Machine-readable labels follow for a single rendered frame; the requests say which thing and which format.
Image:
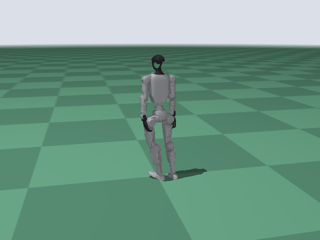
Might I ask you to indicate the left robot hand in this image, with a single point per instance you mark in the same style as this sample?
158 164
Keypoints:
145 123

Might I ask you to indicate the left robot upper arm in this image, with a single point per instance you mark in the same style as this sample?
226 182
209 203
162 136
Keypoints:
144 86

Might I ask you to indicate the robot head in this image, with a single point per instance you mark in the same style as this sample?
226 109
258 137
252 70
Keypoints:
159 59

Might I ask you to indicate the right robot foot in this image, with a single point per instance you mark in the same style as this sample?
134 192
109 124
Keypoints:
173 176

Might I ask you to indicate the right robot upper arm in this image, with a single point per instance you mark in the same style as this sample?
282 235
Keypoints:
172 87

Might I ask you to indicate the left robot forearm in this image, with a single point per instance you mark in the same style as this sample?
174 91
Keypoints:
143 109

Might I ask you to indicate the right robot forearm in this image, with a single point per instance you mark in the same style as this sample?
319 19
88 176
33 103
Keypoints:
172 105

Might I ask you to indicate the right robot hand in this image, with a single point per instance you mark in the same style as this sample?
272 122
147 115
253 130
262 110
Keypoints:
174 122

